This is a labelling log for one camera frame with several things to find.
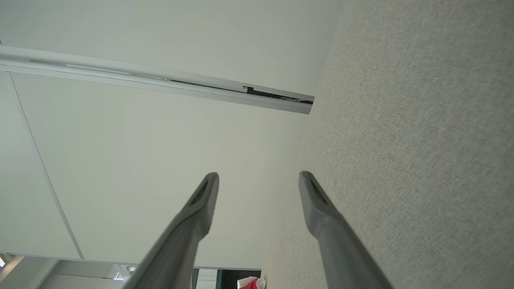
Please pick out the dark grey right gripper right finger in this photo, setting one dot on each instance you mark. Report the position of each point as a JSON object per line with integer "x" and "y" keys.
{"x": 341, "y": 249}

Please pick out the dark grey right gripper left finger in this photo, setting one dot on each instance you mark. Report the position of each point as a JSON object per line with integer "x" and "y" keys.
{"x": 180, "y": 241}

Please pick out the aluminium partition post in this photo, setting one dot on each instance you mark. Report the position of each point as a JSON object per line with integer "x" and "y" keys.
{"x": 120, "y": 78}

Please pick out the red basketball jersey white trim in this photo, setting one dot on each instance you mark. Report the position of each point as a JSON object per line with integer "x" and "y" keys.
{"x": 251, "y": 284}

